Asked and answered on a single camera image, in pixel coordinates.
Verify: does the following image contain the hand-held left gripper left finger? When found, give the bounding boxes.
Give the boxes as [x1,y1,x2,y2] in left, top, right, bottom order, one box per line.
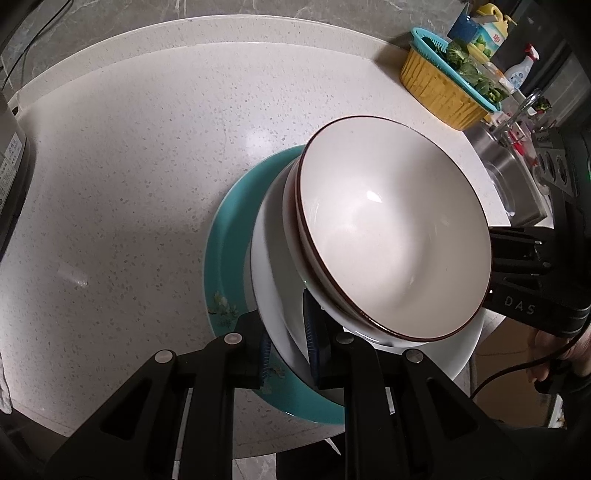
[44,311,273,480]

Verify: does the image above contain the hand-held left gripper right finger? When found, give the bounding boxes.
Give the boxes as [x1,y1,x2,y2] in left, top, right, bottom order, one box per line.
[301,286,522,480]

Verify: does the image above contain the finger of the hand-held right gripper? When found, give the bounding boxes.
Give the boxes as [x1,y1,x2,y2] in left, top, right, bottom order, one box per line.
[488,227,553,265]
[490,265,555,291]

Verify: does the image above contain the small white bowl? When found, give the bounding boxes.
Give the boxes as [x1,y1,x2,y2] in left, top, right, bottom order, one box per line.
[283,157,439,354]

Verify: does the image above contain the large white bowl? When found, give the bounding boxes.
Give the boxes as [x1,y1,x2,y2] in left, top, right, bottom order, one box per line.
[250,152,485,384]

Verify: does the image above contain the teal rimmed plate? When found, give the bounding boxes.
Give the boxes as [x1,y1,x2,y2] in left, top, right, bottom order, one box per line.
[203,144,347,425]

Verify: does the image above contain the brown rimmed bowl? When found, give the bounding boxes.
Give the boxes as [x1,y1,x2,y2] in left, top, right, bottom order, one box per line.
[295,115,493,342]

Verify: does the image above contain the person's right hand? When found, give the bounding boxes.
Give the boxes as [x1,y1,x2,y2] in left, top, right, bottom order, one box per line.
[529,323,591,395]

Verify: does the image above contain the stainless steel sink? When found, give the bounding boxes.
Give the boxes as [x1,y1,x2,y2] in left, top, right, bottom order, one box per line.
[464,122,555,227]

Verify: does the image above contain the metal faucet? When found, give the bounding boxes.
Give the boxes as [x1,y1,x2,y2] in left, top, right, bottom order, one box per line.
[492,89,543,134]

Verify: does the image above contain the white spray bottle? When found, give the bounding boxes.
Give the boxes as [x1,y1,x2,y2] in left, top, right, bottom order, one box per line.
[503,44,541,90]

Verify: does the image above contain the yellow ribbed basin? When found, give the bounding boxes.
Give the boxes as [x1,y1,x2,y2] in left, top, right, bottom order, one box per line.
[400,46,490,131]

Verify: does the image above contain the green leafy vegetables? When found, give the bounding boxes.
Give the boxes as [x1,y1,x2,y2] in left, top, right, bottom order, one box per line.
[431,39,511,104]

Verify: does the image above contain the yellow detergent bottle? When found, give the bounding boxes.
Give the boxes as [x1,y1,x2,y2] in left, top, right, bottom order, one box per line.
[466,2,518,58]

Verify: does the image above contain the blue cup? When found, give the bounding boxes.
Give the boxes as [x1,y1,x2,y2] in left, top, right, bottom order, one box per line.
[447,4,481,42]

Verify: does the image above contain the teal plastic colander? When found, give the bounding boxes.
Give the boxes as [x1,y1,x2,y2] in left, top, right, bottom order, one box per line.
[411,27,503,114]

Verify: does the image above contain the stainless steel rice cooker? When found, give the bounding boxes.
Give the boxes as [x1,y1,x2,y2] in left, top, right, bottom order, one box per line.
[0,92,38,259]

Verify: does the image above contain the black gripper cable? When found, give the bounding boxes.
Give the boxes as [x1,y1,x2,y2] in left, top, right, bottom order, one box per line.
[468,318,591,398]

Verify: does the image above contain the black power cable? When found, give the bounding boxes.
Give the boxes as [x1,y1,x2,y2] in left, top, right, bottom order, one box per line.
[25,0,72,51]

